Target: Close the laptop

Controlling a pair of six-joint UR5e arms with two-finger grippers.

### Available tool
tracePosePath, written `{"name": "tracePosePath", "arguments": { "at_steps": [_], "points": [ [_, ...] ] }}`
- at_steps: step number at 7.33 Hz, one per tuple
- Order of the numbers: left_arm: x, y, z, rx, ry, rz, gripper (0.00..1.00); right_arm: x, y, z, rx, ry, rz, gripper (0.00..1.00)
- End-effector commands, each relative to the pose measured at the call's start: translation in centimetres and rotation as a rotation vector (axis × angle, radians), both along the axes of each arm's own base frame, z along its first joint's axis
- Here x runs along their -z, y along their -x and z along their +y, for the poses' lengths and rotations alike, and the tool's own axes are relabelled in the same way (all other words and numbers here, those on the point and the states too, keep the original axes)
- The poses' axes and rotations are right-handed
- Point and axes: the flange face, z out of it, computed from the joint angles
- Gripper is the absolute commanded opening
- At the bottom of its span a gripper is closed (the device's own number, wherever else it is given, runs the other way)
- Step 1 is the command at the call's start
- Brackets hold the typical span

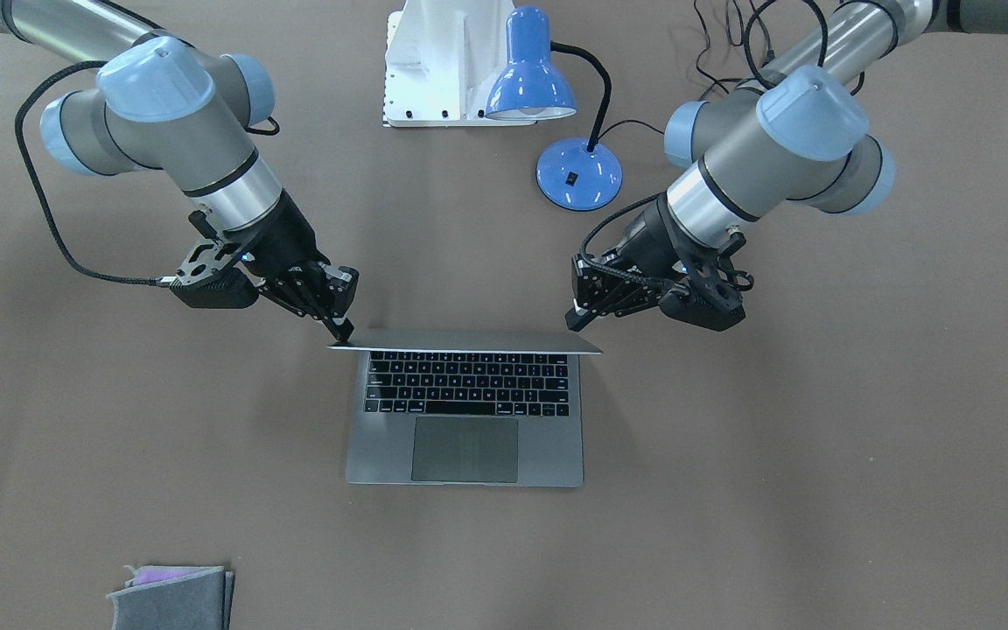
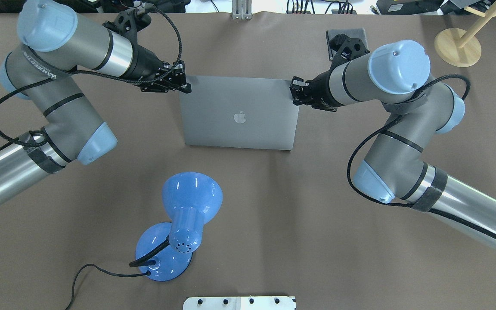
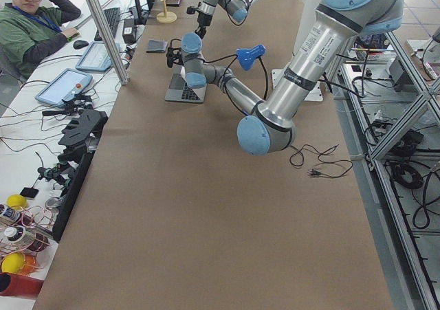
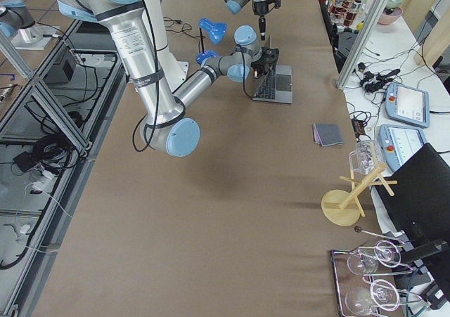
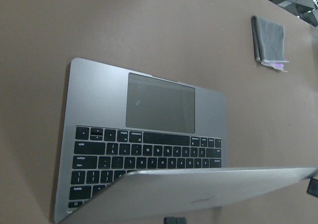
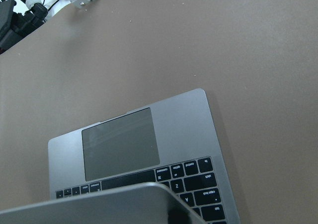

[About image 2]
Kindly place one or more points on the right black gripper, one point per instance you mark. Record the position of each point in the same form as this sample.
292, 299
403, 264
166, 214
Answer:
320, 89

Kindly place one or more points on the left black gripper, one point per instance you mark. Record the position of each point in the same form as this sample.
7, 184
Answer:
144, 65

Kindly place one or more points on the grey aluminium laptop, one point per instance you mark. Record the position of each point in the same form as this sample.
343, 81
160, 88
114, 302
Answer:
239, 112

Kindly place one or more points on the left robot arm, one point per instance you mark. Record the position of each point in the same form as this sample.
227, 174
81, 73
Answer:
55, 44

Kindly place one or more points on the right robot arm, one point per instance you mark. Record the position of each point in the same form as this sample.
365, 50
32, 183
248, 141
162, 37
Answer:
387, 164

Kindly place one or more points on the folded grey cloth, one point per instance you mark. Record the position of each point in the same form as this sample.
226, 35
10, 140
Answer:
348, 32

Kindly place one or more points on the blue desk lamp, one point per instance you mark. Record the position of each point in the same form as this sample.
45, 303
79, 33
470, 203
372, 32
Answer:
191, 200

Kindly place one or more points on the wooden mug tree stand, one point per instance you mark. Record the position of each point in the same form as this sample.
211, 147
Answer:
460, 47

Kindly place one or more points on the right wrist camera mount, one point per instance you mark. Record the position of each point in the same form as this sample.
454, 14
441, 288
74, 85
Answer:
346, 49

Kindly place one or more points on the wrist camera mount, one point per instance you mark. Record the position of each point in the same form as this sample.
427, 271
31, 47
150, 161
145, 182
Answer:
346, 49
128, 23

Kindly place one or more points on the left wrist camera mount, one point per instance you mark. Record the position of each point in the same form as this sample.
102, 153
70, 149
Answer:
128, 23

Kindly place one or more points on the aluminium frame post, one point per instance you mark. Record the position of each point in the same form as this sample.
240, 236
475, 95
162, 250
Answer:
241, 9

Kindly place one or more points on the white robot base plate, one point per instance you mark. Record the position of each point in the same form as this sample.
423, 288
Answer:
241, 303

